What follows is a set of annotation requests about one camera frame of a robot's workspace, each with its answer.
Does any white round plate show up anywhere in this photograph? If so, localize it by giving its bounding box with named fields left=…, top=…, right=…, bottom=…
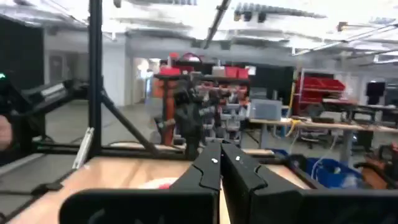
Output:
left=136, top=176, right=180, bottom=190

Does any wooden work table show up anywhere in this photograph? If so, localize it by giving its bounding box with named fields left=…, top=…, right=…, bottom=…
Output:
left=248, top=117, right=398, bottom=164

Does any grey box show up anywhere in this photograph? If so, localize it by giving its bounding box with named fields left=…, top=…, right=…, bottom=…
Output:
left=249, top=98, right=283, bottom=122

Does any yellow cable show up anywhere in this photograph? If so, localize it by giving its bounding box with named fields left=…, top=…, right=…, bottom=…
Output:
left=284, top=80, right=302, bottom=138

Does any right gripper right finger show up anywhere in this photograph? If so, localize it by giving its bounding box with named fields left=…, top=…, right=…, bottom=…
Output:
left=220, top=141, right=398, bottom=224

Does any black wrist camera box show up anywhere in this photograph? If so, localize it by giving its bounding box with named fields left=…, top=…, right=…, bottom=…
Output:
left=173, top=81, right=195, bottom=104

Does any black aluminium frame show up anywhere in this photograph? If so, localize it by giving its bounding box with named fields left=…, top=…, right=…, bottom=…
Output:
left=0, top=0, right=315, bottom=224

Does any silver aluminium bar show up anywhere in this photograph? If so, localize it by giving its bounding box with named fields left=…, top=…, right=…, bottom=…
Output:
left=72, top=126, right=95, bottom=170

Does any blue plastic bin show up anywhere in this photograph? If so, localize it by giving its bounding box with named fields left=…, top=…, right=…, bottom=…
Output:
left=305, top=156, right=365, bottom=190

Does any rack with red bins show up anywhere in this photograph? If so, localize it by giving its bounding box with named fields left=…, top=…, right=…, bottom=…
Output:
left=293, top=70, right=346, bottom=118

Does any white cable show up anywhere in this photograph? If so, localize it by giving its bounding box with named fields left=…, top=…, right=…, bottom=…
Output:
left=310, top=133, right=340, bottom=182

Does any person's hand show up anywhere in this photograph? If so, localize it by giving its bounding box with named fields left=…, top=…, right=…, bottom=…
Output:
left=0, top=114, right=14, bottom=152

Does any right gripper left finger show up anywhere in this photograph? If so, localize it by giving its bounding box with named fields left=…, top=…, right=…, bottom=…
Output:
left=58, top=141, right=222, bottom=224

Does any black table clamp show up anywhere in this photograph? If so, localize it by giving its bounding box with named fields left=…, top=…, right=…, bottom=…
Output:
left=30, top=181, right=65, bottom=196

